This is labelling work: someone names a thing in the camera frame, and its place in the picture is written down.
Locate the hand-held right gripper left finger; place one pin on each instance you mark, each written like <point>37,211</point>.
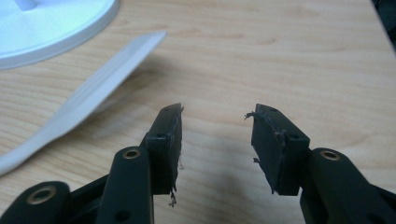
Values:
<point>162,155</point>

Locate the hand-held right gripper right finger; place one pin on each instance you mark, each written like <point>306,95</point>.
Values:
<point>280,155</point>

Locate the white plastic strip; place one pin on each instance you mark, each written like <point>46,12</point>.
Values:
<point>87,96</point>

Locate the white round stand base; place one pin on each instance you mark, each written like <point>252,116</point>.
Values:
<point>46,28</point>

